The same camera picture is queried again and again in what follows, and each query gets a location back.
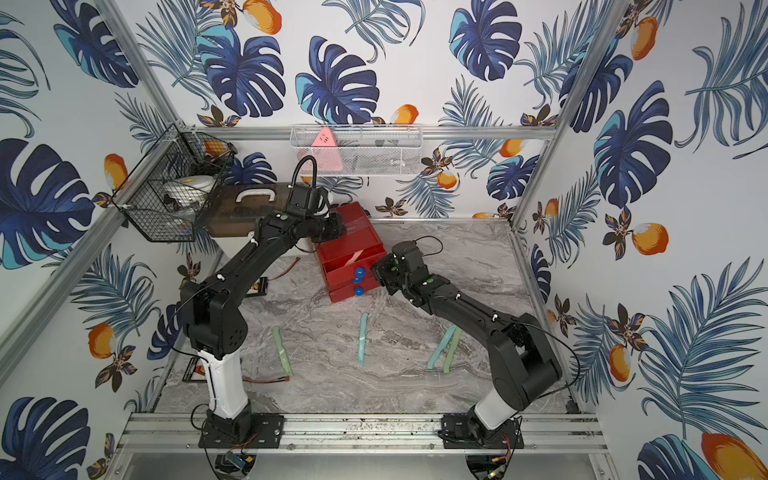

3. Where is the teal fruit knife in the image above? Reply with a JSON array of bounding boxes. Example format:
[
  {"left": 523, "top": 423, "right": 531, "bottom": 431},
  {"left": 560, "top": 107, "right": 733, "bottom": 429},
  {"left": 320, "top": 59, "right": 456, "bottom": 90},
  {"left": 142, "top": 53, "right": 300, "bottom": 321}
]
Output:
[
  {"left": 357, "top": 312, "right": 369, "bottom": 366},
  {"left": 427, "top": 326, "right": 457, "bottom": 370}
]

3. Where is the red three-drawer cabinet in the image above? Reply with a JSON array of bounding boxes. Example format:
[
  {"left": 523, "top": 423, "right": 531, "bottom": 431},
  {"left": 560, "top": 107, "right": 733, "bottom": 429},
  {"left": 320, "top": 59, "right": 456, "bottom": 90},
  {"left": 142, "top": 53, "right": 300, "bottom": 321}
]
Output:
[{"left": 316, "top": 202, "right": 387, "bottom": 303}]

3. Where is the brown lid white storage box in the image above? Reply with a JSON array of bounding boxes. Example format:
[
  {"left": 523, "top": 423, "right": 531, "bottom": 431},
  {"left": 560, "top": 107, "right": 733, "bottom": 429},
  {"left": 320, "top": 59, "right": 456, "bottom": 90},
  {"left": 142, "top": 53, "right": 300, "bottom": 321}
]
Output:
[{"left": 203, "top": 183, "right": 289, "bottom": 258}]

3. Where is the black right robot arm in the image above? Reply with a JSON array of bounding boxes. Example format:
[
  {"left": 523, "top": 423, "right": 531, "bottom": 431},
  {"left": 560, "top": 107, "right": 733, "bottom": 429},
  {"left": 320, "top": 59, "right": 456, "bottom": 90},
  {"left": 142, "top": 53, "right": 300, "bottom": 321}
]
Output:
[{"left": 372, "top": 240, "right": 563, "bottom": 434}]

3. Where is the black orange battery charger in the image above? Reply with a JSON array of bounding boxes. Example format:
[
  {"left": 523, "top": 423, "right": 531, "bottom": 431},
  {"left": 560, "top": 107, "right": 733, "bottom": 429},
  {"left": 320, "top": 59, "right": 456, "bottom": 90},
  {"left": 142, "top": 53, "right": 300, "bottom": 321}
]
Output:
[{"left": 246, "top": 276, "right": 269, "bottom": 297}]

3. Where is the pink triangle sign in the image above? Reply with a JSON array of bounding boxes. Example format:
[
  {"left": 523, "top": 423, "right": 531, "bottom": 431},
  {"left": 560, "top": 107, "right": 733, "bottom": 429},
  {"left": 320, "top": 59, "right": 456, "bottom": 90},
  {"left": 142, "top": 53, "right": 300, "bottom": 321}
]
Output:
[{"left": 297, "top": 127, "right": 344, "bottom": 176}]

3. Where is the red top drawer blue knob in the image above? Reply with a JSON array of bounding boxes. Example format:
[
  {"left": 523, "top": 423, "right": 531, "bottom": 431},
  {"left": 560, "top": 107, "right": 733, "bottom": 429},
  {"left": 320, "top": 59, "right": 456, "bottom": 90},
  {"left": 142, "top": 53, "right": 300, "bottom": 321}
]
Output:
[{"left": 318, "top": 244, "right": 386, "bottom": 270}]

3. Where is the green fruit knife right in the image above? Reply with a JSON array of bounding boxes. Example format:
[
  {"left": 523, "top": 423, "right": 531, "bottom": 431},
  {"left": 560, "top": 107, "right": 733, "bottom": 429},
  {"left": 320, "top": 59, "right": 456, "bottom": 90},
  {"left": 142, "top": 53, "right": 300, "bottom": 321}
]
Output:
[{"left": 443, "top": 326, "right": 463, "bottom": 374}]

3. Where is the clear mesh wall shelf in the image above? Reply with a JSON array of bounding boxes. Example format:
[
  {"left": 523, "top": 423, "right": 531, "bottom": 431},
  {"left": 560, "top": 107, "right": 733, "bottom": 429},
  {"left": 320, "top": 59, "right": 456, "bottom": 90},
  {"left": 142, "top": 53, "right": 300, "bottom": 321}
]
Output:
[{"left": 290, "top": 124, "right": 424, "bottom": 177}]

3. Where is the black wire basket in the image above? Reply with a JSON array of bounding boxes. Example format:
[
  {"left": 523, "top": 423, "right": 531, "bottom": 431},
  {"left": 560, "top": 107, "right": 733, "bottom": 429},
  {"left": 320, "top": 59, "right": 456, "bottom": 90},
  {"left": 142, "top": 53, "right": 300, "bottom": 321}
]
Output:
[{"left": 111, "top": 124, "right": 237, "bottom": 243}]

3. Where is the white item in basket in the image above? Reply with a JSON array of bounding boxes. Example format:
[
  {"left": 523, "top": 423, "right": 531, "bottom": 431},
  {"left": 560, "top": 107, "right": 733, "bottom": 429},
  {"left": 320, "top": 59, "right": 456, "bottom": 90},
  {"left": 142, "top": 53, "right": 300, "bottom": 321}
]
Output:
[{"left": 163, "top": 175, "right": 215, "bottom": 208}]

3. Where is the aluminium front rail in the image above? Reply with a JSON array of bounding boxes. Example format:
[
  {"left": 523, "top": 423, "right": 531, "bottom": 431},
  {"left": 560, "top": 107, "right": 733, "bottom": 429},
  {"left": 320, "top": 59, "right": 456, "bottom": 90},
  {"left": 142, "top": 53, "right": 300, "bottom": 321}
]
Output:
[{"left": 116, "top": 412, "right": 608, "bottom": 455}]

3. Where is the green fruit knife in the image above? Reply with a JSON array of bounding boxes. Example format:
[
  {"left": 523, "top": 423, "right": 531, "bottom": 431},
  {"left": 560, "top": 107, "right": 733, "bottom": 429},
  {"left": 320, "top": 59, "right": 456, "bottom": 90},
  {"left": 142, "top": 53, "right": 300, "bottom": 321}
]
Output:
[
  {"left": 443, "top": 326, "right": 463, "bottom": 374},
  {"left": 271, "top": 326, "right": 293, "bottom": 377}
]

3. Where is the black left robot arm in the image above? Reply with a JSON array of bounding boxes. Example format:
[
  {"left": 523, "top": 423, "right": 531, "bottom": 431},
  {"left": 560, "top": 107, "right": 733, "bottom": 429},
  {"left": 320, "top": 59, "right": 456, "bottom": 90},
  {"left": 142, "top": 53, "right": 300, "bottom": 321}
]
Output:
[{"left": 177, "top": 184, "right": 345, "bottom": 420}]

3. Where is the green fruit knife left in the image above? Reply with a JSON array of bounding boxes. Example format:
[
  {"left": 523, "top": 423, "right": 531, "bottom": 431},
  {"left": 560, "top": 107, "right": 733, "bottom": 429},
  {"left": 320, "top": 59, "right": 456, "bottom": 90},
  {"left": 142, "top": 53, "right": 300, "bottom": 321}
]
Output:
[{"left": 271, "top": 326, "right": 293, "bottom": 377}]

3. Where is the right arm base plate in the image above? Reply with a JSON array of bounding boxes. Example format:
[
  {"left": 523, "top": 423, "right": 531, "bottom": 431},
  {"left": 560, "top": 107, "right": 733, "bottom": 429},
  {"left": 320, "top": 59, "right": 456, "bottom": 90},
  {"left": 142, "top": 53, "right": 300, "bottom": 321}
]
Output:
[{"left": 436, "top": 413, "right": 524, "bottom": 450}]

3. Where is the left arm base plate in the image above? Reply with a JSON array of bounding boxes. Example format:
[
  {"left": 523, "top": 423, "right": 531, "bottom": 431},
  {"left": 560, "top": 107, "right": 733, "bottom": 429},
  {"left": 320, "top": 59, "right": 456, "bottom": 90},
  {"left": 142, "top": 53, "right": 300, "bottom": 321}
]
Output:
[{"left": 198, "top": 411, "right": 285, "bottom": 450}]

